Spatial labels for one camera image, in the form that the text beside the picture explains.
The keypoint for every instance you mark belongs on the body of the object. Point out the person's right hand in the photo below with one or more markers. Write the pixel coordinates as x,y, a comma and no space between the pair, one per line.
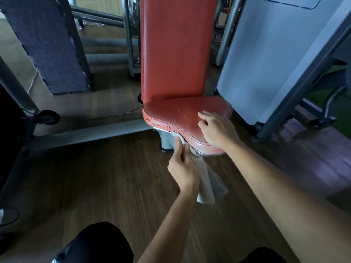
220,130

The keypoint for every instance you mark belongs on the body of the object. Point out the person's left hand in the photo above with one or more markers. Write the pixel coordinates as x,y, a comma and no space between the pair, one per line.
183,169

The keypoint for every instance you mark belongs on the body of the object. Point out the person's left thumb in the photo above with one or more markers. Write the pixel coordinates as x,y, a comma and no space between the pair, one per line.
187,153

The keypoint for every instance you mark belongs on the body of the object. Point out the person's right fingers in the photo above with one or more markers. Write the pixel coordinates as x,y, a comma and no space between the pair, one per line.
207,116

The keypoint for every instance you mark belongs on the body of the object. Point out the grey cleaning cloth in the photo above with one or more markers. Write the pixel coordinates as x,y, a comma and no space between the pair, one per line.
209,180

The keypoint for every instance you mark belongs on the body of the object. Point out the person's right forearm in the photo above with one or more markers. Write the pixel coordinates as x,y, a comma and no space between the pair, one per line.
285,199

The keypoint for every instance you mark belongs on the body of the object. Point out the person's left forearm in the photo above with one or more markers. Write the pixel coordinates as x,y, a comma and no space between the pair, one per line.
170,227

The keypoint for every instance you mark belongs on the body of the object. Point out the red padded seat cushion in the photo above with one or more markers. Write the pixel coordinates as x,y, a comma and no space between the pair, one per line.
178,115

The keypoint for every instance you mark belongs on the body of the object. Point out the red padded backrest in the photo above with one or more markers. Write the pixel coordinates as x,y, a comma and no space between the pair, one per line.
175,46

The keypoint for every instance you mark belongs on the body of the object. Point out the white machine shroud panel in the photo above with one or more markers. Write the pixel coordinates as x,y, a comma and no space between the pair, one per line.
263,57

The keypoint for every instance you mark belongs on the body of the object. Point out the person's left leg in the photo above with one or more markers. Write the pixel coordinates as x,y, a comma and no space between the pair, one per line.
98,243

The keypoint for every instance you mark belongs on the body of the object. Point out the person's leg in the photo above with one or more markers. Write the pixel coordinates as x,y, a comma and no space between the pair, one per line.
98,243
264,256

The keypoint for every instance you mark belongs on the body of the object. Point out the person's right leg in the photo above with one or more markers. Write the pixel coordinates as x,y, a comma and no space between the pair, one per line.
264,256

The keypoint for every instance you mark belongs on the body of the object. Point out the dark carpeted panel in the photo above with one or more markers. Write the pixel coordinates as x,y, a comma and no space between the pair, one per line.
49,43

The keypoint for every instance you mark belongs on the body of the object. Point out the black machine body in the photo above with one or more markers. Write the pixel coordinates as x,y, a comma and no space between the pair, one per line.
12,134

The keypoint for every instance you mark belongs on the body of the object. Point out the grey seat post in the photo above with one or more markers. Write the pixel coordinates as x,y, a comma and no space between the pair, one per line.
166,141

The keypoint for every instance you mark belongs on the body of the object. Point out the grey slanted metal post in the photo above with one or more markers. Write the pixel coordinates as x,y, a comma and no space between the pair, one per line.
229,30

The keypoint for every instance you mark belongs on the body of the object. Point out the grey floor frame beam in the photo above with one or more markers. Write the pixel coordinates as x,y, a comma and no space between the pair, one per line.
90,132

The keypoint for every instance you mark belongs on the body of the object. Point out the dark grey slanted frame bar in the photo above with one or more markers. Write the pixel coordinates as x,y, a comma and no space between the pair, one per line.
304,76

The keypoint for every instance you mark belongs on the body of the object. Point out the grey upright metal post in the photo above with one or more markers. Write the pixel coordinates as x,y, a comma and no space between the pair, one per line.
129,35

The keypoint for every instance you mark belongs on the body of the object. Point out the black machine foot frame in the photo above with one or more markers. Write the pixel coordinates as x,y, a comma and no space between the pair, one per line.
330,106

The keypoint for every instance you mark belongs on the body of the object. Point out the black round frame knob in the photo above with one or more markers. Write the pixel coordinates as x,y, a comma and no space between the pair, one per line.
48,117

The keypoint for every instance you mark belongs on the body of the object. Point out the grey slanted frame tube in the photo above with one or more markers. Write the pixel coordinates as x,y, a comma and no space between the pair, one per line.
16,87

